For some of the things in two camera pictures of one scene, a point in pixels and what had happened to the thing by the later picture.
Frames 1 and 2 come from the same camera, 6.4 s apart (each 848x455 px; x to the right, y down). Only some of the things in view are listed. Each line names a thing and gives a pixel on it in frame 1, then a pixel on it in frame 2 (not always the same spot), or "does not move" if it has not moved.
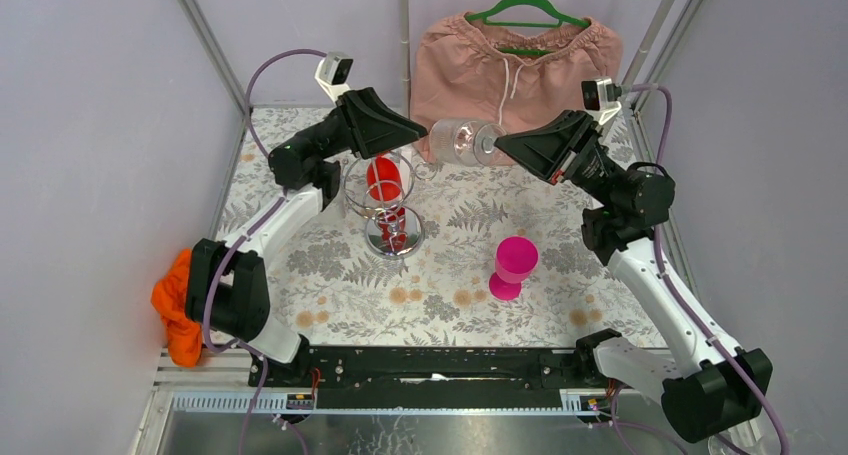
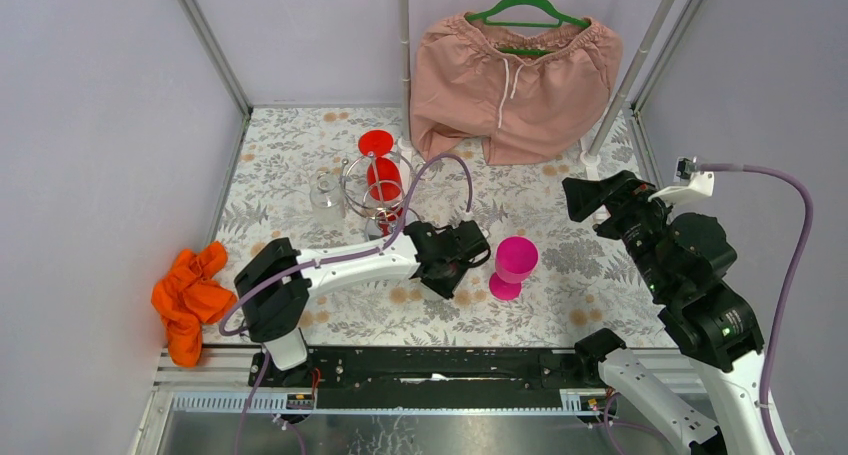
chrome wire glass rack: x=376 y=188 does not move
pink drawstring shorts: x=514 y=78 does not move
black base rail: x=431 y=378 does not move
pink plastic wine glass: x=516 y=258 does not move
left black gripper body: x=351 y=123 to x=457 y=251
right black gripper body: x=576 y=157 to x=634 y=218
